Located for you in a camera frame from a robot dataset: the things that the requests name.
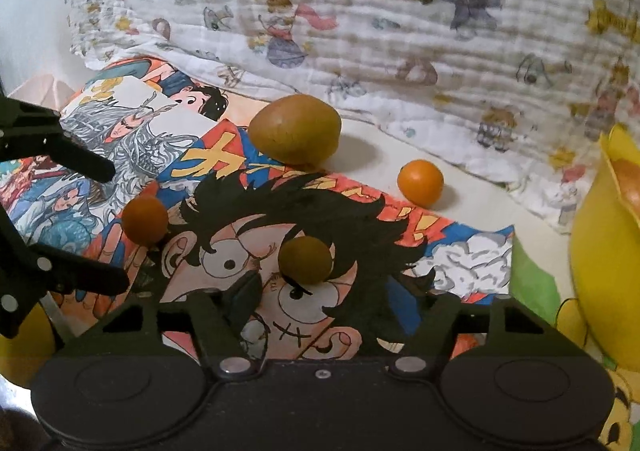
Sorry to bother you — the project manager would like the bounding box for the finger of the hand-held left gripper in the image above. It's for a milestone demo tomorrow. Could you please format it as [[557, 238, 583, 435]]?
[[0, 96, 117, 183], [0, 211, 130, 339]]

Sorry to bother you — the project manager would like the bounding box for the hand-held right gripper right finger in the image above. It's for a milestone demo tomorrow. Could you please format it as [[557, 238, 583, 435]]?
[[387, 288, 576, 377]]

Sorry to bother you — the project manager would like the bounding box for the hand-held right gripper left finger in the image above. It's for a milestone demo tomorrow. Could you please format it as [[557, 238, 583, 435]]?
[[65, 273, 263, 379]]

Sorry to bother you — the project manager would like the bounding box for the small olive brown fruit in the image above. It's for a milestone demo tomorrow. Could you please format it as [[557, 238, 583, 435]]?
[[278, 237, 334, 284]]

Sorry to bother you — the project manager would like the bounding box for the dark orange cherry tomato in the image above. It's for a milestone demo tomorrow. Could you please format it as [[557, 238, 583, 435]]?
[[121, 195, 169, 244]]

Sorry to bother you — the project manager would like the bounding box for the yellow round fruit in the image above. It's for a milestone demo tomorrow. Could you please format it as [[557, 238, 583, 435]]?
[[0, 303, 57, 382]]

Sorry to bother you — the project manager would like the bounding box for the bright orange kumquat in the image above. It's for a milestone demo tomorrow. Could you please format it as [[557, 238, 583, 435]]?
[[397, 159, 445, 206]]

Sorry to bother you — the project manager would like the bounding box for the oval tan fruit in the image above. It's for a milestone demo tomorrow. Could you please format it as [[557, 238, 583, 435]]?
[[248, 94, 342, 166]]

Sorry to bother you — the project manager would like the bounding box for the red dragon comic poster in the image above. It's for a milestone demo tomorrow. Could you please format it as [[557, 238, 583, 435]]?
[[0, 153, 131, 312]]

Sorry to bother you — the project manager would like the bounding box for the grey figure comic poster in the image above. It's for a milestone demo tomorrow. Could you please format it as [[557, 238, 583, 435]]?
[[57, 76, 221, 212]]

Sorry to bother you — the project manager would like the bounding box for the big face comic poster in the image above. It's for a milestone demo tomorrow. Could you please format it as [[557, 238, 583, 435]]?
[[85, 121, 516, 362]]

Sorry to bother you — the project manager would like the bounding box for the yellow bear cartoon poster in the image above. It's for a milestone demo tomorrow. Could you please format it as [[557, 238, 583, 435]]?
[[507, 236, 640, 451]]

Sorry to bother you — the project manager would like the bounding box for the black-haired boy comic poster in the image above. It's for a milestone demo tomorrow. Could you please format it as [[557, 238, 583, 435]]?
[[75, 56, 233, 124]]

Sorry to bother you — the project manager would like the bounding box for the yellow plastic bowl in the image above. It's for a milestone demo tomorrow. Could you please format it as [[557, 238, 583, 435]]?
[[570, 123, 640, 372]]

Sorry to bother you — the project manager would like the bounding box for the pale orange fruit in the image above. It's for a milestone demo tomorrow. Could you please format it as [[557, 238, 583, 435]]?
[[612, 158, 640, 212]]

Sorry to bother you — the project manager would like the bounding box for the cartoon printed white cloth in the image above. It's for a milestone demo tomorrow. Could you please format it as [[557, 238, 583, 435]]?
[[60, 0, 640, 237]]

